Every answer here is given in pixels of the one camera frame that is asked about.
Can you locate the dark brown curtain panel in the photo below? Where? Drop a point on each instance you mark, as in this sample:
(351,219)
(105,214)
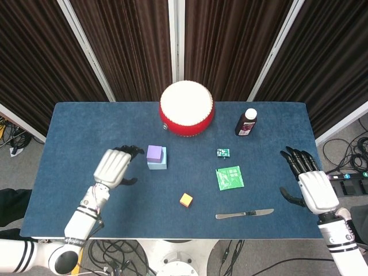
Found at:
(230,49)
(330,63)
(129,49)
(34,63)

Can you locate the dark trouser leg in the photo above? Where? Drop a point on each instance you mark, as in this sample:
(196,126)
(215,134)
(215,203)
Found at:
(13,204)

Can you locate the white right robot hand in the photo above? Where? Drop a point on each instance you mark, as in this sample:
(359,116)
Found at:
(317,191)

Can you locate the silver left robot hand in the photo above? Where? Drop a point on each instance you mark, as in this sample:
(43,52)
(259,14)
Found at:
(110,168)

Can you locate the purple cube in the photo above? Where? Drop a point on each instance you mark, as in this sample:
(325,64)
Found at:
(154,153)

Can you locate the blue fabric table mat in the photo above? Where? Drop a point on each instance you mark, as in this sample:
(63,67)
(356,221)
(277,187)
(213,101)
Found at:
(178,178)

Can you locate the red drum white skin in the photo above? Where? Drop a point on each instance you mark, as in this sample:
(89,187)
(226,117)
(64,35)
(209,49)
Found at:
(187,103)

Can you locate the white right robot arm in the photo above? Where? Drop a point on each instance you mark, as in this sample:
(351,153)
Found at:
(342,244)

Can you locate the dark grape juice bottle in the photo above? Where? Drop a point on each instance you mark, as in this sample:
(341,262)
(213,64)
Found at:
(245,125)

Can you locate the white partition post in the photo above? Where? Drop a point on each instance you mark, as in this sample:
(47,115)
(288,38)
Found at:
(176,40)
(23,123)
(342,123)
(86,51)
(273,54)

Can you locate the silver butter knife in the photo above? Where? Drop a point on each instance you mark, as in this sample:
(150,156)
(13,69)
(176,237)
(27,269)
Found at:
(235,215)

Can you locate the large light blue cube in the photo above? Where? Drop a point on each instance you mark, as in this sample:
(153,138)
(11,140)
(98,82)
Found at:
(157,166)

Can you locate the black foot pedal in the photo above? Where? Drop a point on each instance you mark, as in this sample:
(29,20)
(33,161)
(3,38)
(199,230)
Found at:
(363,187)
(348,187)

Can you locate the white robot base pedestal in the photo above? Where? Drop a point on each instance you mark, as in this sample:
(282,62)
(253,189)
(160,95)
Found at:
(178,257)

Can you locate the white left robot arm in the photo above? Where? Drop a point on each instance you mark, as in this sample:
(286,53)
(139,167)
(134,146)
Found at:
(80,221)

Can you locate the flat green sachet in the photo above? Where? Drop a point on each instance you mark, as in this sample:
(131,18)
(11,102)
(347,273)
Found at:
(230,178)

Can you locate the small crumpled green wrapper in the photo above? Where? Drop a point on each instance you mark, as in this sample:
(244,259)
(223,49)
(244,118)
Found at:
(223,152)

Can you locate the small orange yellow cube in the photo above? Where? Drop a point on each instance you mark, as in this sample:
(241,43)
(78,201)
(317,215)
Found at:
(186,199)

